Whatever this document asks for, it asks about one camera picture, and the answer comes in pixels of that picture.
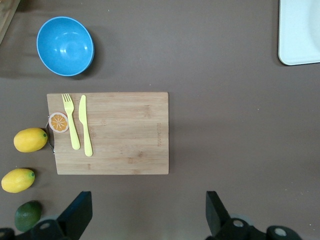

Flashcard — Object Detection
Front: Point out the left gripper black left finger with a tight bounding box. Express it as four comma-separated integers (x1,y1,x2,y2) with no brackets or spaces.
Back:
14,191,93,240

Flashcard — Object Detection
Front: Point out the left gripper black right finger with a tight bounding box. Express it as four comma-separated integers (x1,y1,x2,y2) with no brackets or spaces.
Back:
204,191,268,240

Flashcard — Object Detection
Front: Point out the green lime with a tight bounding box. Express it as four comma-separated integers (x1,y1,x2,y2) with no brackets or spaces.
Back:
14,200,43,233

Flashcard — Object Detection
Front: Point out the yellow lemon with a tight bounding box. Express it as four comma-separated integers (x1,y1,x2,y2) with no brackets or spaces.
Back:
13,127,49,153
1,168,36,194

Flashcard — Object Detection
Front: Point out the yellow plastic knife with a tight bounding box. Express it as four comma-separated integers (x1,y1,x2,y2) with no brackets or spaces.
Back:
78,94,94,158

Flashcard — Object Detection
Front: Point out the yellow plastic fork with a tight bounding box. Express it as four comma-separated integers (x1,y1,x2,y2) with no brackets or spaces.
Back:
61,93,81,151

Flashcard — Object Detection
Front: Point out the toy orange slice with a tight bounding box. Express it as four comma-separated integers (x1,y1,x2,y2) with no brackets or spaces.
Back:
48,112,70,134

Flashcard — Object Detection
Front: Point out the wooden cutting board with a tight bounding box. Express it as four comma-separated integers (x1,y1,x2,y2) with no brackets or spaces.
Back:
44,91,170,176

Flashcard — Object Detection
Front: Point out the blue bowl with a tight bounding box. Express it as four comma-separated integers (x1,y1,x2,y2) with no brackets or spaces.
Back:
36,16,95,77

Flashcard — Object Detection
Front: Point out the cream tray with bear print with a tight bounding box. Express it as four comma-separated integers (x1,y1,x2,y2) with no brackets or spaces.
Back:
277,0,320,67

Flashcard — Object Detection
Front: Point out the wooden cup rack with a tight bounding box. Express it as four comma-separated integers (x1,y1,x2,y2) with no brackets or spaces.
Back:
0,0,21,43

